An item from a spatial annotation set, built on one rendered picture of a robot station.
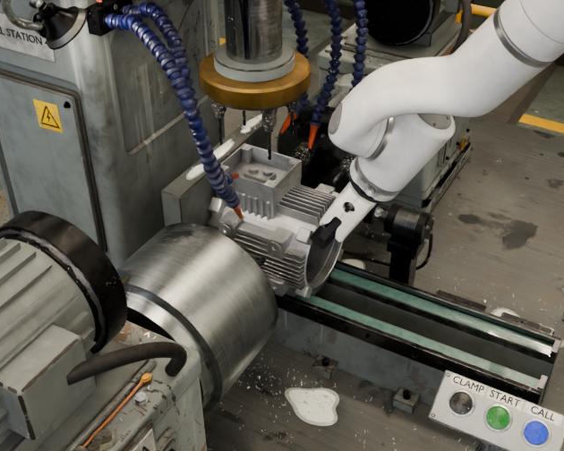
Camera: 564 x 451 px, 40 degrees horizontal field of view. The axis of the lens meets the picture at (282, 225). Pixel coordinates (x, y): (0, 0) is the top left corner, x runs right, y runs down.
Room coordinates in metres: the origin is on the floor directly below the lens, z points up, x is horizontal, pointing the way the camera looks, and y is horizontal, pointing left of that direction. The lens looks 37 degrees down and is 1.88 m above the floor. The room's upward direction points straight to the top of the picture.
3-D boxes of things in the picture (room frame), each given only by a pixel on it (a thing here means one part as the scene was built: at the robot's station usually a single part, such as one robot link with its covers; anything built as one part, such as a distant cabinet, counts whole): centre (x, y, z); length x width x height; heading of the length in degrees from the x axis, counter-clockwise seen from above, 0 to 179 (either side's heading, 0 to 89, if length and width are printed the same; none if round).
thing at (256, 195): (1.15, 0.04, 1.11); 0.12 x 0.11 x 0.07; 60
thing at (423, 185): (1.65, -0.28, 0.99); 0.35 x 0.31 x 0.37; 150
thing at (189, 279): (0.82, 0.18, 1.04); 0.37 x 0.25 x 0.25; 150
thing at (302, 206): (1.13, 0.01, 1.01); 0.20 x 0.19 x 0.19; 60
